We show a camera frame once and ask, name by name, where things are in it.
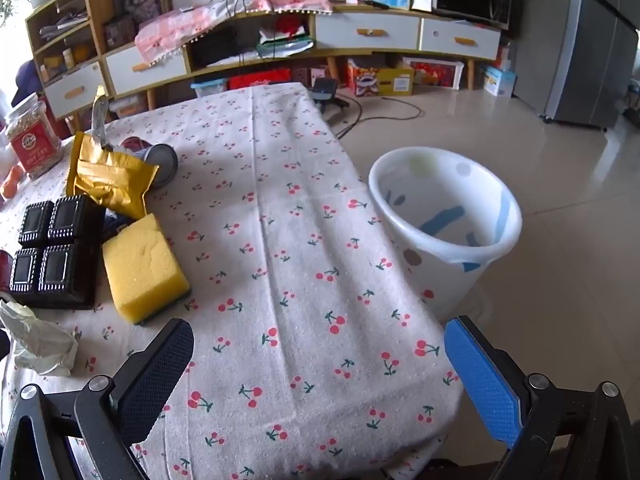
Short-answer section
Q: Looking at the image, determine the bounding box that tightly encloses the black tray of square boxes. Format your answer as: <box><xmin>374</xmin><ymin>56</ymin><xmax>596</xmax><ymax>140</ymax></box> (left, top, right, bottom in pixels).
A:
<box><xmin>8</xmin><ymin>194</ymin><xmax>107</xmax><ymax>311</ymax></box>

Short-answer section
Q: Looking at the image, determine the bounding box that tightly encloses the clear storage box blue lid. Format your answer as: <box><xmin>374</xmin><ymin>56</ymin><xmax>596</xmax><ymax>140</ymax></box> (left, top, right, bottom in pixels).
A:
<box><xmin>191</xmin><ymin>79</ymin><xmax>229</xmax><ymax>100</ymax></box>

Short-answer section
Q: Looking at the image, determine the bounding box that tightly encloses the black floor cable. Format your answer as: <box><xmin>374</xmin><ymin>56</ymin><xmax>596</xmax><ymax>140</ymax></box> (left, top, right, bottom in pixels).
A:
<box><xmin>334</xmin><ymin>91</ymin><xmax>424</xmax><ymax>138</ymax></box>

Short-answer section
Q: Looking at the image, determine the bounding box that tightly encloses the red bag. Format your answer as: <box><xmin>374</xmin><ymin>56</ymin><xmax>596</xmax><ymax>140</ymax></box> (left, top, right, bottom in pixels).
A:
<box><xmin>227</xmin><ymin>67</ymin><xmax>294</xmax><ymax>92</ymax></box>

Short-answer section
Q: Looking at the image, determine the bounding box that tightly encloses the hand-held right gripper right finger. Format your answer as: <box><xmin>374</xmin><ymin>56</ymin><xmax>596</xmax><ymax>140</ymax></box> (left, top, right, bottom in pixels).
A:
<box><xmin>442</xmin><ymin>315</ymin><xmax>636</xmax><ymax>480</ymax></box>

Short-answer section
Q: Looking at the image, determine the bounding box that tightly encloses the pink checked cloth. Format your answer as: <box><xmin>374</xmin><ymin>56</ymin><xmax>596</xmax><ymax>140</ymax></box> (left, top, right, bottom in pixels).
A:
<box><xmin>134</xmin><ymin>0</ymin><xmax>334</xmax><ymax>67</ymax></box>

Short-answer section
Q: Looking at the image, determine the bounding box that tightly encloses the wooden cabinet with white drawers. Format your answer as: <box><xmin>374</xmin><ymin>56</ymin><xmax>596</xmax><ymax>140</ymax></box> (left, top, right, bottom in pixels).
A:
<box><xmin>25</xmin><ymin>0</ymin><xmax>503</xmax><ymax>122</ymax></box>

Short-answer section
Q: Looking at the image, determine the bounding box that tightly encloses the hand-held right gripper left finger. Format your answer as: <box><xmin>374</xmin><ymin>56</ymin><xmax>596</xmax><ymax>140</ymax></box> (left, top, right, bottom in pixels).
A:
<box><xmin>0</xmin><ymin>317</ymin><xmax>196</xmax><ymax>480</ymax></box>

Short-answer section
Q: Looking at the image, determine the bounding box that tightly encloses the red and white box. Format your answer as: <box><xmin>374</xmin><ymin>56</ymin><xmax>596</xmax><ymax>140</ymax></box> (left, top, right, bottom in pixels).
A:
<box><xmin>402</xmin><ymin>57</ymin><xmax>465</xmax><ymax>90</ymax></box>

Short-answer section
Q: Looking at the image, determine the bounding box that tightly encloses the black device on floor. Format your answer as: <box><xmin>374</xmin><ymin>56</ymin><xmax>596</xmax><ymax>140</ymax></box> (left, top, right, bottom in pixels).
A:
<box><xmin>309</xmin><ymin>78</ymin><xmax>351</xmax><ymax>112</ymax></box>

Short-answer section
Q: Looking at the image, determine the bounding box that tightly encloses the yellow sponge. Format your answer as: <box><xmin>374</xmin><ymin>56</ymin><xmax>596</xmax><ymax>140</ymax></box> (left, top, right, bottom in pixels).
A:
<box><xmin>102</xmin><ymin>213</ymin><xmax>192</xmax><ymax>327</ymax></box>

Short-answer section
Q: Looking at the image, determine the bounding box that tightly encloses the dark purple hat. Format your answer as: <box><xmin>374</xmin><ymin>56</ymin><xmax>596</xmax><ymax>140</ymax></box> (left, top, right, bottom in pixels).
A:
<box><xmin>11</xmin><ymin>59</ymin><xmax>45</xmax><ymax>107</ymax></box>

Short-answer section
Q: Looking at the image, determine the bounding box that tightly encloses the silver foil wrapper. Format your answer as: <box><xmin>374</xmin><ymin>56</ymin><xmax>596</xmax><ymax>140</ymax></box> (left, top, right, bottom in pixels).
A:
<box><xmin>91</xmin><ymin>98</ymin><xmax>114</xmax><ymax>152</ymax></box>

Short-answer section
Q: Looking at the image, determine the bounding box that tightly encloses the grey refrigerator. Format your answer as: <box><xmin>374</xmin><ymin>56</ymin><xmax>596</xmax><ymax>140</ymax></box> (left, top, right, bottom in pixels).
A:
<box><xmin>514</xmin><ymin>0</ymin><xmax>640</xmax><ymax>132</ymax></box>

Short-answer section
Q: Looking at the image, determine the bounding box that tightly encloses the red drink can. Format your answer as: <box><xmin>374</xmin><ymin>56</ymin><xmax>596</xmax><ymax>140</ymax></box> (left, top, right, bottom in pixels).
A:
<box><xmin>121</xmin><ymin>137</ymin><xmax>179</xmax><ymax>190</ymax></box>

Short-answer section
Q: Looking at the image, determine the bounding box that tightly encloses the yellow foil snack bag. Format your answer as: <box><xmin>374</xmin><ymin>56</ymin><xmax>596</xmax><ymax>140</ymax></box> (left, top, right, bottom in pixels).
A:
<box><xmin>65</xmin><ymin>131</ymin><xmax>160</xmax><ymax>220</ymax></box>

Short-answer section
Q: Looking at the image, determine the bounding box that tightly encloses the cherry print tablecloth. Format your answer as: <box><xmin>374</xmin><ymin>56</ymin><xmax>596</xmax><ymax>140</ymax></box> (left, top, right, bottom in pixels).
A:
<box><xmin>0</xmin><ymin>82</ymin><xmax>463</xmax><ymax>480</ymax></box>

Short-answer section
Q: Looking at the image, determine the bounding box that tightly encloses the crumpled beige paper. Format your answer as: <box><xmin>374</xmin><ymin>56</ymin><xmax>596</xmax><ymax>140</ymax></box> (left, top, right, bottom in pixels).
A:
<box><xmin>0</xmin><ymin>300</ymin><xmax>80</xmax><ymax>377</ymax></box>

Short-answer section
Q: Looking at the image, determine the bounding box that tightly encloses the printed cardboard box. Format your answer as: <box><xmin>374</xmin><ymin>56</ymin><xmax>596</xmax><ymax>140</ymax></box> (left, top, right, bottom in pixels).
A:
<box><xmin>347</xmin><ymin>57</ymin><xmax>415</xmax><ymax>97</ymax></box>

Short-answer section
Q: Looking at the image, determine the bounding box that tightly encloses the blue and white box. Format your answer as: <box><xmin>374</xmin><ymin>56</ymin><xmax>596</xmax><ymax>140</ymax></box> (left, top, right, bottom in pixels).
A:
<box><xmin>482</xmin><ymin>65</ymin><xmax>517</xmax><ymax>99</ymax></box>

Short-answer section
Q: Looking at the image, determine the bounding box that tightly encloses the white dotted plastic bin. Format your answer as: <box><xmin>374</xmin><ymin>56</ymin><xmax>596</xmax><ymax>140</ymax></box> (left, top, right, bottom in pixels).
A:
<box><xmin>368</xmin><ymin>146</ymin><xmax>523</xmax><ymax>322</ymax></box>

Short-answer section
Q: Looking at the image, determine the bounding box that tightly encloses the clear jar with red label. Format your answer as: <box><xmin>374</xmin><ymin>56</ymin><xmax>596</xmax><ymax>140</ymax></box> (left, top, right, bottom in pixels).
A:
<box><xmin>3</xmin><ymin>92</ymin><xmax>64</xmax><ymax>181</ymax></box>

